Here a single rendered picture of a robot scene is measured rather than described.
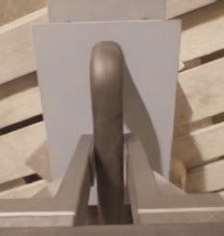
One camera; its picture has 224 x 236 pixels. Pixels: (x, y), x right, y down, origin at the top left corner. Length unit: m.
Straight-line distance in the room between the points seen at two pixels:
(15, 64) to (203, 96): 0.51
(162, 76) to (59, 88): 0.10
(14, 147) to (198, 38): 0.61
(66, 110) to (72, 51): 0.06
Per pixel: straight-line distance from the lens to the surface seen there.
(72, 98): 0.18
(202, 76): 0.54
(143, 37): 0.17
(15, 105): 0.56
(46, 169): 0.49
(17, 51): 0.51
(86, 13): 0.23
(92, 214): 0.29
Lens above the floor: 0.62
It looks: 73 degrees down
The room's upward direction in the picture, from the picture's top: 179 degrees clockwise
